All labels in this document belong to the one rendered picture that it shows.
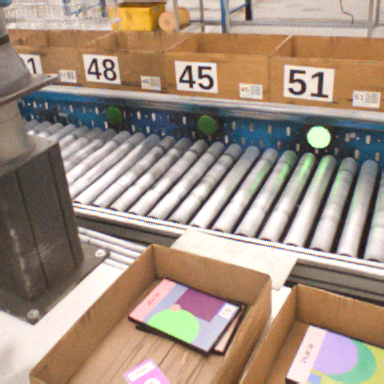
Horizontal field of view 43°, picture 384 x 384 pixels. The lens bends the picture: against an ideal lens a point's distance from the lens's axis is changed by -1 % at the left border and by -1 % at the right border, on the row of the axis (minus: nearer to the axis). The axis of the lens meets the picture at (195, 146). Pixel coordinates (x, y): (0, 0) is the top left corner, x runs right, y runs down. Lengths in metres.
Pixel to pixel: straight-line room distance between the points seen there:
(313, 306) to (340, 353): 0.11
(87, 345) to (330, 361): 0.44
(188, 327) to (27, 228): 0.39
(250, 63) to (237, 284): 0.86
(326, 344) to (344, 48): 1.20
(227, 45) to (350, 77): 0.60
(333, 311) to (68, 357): 0.49
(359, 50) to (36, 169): 1.25
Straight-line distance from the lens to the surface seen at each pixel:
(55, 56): 2.09
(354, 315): 0.99
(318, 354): 0.94
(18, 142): 1.06
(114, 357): 1.01
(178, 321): 1.01
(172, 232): 1.32
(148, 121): 1.90
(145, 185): 1.55
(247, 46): 1.98
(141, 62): 1.86
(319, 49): 1.91
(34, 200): 1.08
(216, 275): 1.06
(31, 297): 1.17
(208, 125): 1.73
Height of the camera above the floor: 1.50
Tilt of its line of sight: 26 degrees down
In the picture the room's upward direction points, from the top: 5 degrees counter-clockwise
